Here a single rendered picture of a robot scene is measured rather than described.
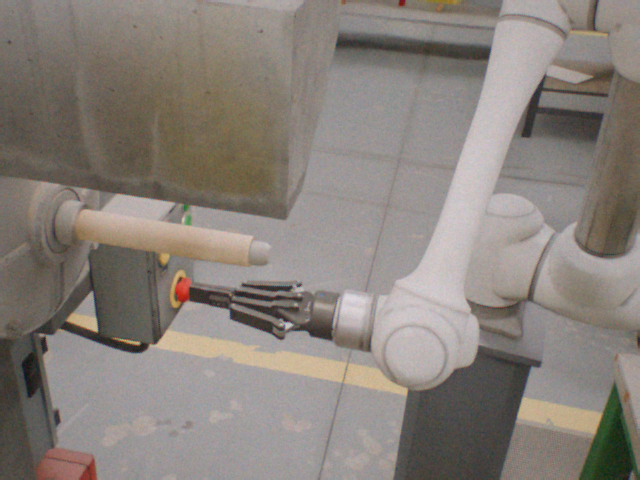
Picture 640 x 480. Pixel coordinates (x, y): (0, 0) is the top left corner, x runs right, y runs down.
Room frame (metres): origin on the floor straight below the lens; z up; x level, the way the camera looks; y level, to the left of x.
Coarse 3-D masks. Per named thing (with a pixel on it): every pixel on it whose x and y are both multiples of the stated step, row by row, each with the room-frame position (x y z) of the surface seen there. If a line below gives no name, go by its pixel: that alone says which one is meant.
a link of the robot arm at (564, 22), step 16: (512, 0) 1.03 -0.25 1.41; (528, 0) 1.01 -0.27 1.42; (544, 0) 1.01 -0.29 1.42; (560, 0) 1.00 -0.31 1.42; (576, 0) 0.99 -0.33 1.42; (592, 0) 0.98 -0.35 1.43; (528, 16) 1.00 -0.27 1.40; (544, 16) 1.00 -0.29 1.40; (560, 16) 1.00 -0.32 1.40; (576, 16) 1.00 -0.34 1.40; (592, 16) 0.99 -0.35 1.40
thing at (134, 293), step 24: (144, 216) 0.85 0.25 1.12; (168, 216) 0.87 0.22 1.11; (192, 216) 0.94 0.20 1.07; (96, 264) 0.81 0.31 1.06; (120, 264) 0.81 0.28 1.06; (144, 264) 0.80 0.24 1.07; (168, 264) 0.85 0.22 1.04; (192, 264) 0.94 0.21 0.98; (96, 288) 0.81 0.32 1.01; (120, 288) 0.81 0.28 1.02; (144, 288) 0.80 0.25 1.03; (168, 288) 0.84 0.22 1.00; (96, 312) 0.82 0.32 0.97; (120, 312) 0.81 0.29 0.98; (144, 312) 0.80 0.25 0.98; (168, 312) 0.84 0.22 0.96; (96, 336) 0.83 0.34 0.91; (120, 336) 0.81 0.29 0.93; (144, 336) 0.80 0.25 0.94
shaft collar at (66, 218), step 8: (64, 208) 0.60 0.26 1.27; (72, 208) 0.60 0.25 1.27; (80, 208) 0.61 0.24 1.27; (88, 208) 0.62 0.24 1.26; (56, 216) 0.60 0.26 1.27; (64, 216) 0.59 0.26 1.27; (72, 216) 0.59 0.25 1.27; (56, 224) 0.59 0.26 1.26; (64, 224) 0.59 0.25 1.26; (72, 224) 0.59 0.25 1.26; (56, 232) 0.59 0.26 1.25; (64, 232) 0.59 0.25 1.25; (72, 232) 0.59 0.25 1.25; (64, 240) 0.59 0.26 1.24; (72, 240) 0.59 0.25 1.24; (80, 240) 0.60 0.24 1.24
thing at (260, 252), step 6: (252, 246) 0.57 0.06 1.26; (258, 246) 0.57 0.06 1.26; (264, 246) 0.57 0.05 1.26; (270, 246) 0.58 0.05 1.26; (252, 252) 0.57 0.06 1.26; (258, 252) 0.57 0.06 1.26; (264, 252) 0.57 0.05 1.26; (270, 252) 0.57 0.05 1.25; (252, 258) 0.57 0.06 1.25; (258, 258) 0.56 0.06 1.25; (264, 258) 0.57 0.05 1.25; (270, 258) 0.58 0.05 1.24; (258, 264) 0.57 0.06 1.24; (264, 264) 0.57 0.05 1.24
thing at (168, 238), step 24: (96, 216) 0.60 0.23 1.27; (120, 216) 0.60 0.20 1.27; (96, 240) 0.59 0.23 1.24; (120, 240) 0.58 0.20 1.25; (144, 240) 0.58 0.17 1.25; (168, 240) 0.58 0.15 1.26; (192, 240) 0.58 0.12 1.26; (216, 240) 0.57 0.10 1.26; (240, 240) 0.57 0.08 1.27; (240, 264) 0.57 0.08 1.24
